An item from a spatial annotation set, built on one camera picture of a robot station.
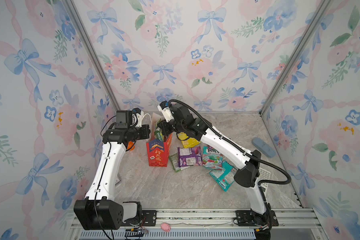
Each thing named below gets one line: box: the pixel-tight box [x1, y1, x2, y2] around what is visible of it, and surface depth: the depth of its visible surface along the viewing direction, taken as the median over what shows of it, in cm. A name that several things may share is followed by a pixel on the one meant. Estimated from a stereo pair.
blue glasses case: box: [252, 137, 277, 158], surface depth 100 cm
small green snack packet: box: [169, 152, 191, 172], surface depth 94 cm
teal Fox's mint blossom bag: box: [202, 145, 223, 171], surface depth 92 cm
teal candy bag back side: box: [209, 160, 238, 192], surface depth 87 cm
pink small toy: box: [160, 222, 171, 232], surface depth 72 cm
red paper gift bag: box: [146, 112, 172, 167], surface depth 81 cm
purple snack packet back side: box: [177, 146, 203, 168], surface depth 94 cm
